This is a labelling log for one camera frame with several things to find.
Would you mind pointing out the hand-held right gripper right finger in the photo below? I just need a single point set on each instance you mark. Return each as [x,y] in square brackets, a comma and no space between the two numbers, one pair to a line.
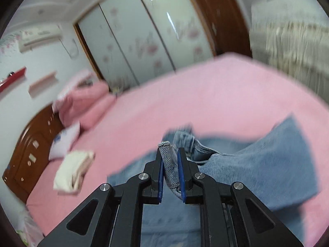
[181,180]

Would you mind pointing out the brown wooden door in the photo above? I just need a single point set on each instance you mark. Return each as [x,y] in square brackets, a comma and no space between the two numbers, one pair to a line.
[221,15]

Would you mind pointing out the white pillow with blue print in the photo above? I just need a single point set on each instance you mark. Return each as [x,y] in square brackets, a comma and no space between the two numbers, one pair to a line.
[65,141]

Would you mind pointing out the white floral sliding wardrobe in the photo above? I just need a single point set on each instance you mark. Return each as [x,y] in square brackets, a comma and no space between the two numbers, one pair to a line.
[144,36]

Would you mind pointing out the cream folded cloth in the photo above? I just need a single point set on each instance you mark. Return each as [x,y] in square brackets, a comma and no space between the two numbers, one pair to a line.
[72,169]

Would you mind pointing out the blue denim jeans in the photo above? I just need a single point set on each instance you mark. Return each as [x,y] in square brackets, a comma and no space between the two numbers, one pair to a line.
[257,164]

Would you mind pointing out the brown wooden headboard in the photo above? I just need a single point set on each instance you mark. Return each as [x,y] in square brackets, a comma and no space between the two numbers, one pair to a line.
[28,154]

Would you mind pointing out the floral light pink pillow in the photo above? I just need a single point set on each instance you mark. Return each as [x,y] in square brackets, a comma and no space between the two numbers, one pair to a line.
[68,87]

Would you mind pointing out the white air conditioner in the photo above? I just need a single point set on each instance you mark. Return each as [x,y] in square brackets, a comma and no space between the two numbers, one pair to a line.
[38,37]

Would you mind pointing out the beige patterned curtain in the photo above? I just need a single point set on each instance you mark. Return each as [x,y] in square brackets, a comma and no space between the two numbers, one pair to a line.
[290,46]

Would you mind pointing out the pink wall shelf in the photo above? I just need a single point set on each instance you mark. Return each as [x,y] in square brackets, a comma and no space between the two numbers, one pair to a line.
[42,85]

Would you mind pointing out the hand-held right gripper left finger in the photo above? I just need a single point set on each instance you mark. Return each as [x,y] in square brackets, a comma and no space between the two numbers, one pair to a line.
[160,180]

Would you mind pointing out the floral pink bed skirt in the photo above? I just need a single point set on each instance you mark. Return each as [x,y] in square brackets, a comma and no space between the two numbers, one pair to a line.
[29,229]

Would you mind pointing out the pink folded quilt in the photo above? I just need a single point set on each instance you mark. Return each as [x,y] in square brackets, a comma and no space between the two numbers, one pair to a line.
[84,103]

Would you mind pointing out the pink bed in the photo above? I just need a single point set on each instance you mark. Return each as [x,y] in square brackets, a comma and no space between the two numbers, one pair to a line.
[180,103]

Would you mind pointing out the red wall shelf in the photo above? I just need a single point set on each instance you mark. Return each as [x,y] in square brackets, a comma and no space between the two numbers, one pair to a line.
[12,79]

